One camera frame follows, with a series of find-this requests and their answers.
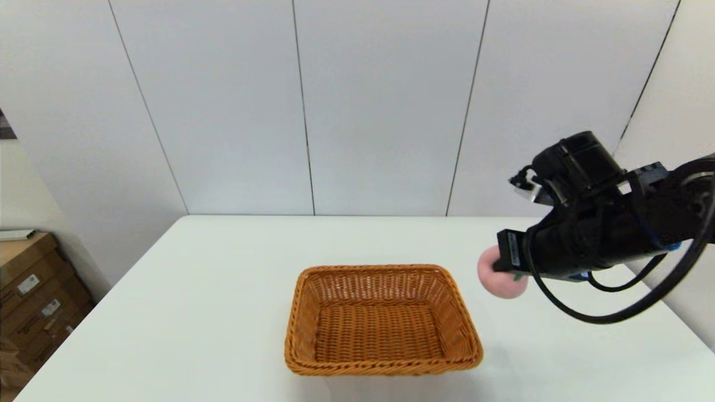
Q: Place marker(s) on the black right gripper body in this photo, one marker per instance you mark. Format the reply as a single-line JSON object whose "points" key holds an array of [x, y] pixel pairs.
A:
{"points": [[558, 248]]}

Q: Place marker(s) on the pink toy peach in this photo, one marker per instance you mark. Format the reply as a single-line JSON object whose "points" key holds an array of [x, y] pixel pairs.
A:
{"points": [[491, 282]]}

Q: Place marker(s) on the orange woven wicker basket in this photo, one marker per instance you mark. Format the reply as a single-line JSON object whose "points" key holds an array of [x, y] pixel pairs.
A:
{"points": [[380, 335]]}

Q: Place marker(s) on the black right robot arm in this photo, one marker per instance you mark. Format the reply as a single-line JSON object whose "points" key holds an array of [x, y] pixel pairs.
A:
{"points": [[670, 212]]}

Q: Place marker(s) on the brown cardboard box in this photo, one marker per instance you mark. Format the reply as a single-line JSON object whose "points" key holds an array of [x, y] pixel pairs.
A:
{"points": [[22, 257], [33, 290], [53, 312], [33, 357]]}

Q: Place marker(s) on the white flat sheet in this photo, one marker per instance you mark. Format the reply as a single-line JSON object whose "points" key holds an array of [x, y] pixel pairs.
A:
{"points": [[17, 235]]}

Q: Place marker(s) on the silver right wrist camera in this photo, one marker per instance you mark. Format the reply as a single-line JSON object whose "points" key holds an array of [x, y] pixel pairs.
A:
{"points": [[528, 190]]}

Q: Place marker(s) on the dark grey wall fixture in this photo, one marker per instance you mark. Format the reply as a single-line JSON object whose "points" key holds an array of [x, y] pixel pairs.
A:
{"points": [[6, 125]]}

